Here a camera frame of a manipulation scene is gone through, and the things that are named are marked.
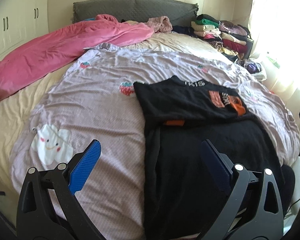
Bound purple crumpled cloth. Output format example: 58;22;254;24
241;59;267;80

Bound pink fuzzy garment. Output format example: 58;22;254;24
147;16;173;33

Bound white wardrobe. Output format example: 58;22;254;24
0;0;49;53

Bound cream bed sheet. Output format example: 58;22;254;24
0;32;300;205

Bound lilac strawberry print blanket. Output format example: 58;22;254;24
11;43;300;234

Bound sheer cream curtain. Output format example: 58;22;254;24
247;0;300;100

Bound navy cloth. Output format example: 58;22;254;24
172;25;198;38

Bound black sweater with orange cuffs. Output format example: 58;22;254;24
133;75;288;240

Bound pink duvet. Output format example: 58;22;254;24
0;14;155;102

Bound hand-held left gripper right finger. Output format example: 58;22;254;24
201;140;284;240

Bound pile of folded clothes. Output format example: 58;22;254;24
191;14;253;60

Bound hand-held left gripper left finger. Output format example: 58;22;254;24
16;139;102;240

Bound grey quilted headboard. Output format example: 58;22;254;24
70;0;199;28

